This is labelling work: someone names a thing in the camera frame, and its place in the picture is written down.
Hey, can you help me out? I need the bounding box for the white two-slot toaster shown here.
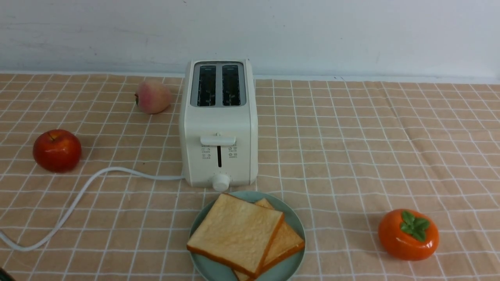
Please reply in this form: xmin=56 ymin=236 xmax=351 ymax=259
xmin=179 ymin=59 xmax=258 ymax=192

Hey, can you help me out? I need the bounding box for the pink peach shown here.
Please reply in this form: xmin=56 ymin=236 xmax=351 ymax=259
xmin=135 ymin=80 xmax=173 ymax=114

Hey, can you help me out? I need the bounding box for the orange persimmon with green leaf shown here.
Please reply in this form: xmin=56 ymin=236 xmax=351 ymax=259
xmin=377 ymin=209 xmax=440 ymax=261

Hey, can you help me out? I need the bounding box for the white toaster power cable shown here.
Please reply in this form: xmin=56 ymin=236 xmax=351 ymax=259
xmin=0 ymin=167 xmax=185 ymax=251

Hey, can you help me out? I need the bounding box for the orange checkered tablecloth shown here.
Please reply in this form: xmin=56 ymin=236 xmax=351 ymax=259
xmin=0 ymin=74 xmax=499 ymax=281

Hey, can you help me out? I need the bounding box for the red apple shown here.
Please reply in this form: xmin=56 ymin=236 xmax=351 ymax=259
xmin=32 ymin=129 xmax=82 ymax=174

